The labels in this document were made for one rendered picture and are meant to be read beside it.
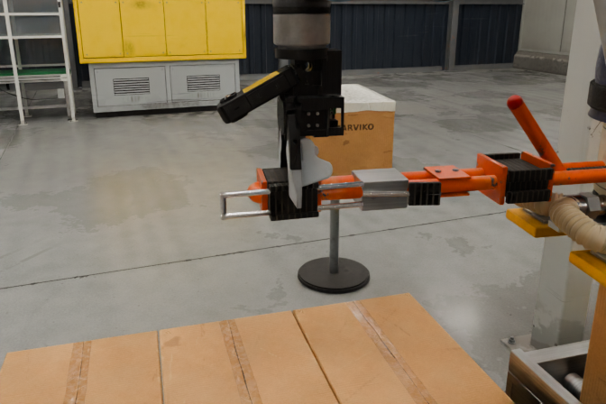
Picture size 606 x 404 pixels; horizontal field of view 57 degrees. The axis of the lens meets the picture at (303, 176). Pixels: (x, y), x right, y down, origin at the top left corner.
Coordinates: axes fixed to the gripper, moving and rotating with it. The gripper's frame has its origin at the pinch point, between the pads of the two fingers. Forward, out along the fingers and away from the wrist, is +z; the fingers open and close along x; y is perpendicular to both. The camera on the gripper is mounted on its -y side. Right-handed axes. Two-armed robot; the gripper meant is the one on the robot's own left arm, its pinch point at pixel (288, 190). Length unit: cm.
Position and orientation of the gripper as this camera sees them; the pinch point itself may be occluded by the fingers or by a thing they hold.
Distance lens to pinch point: 80.1
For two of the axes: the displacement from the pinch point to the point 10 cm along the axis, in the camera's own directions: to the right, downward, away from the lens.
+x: -1.7, -2.9, 9.4
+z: 0.0, 9.5, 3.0
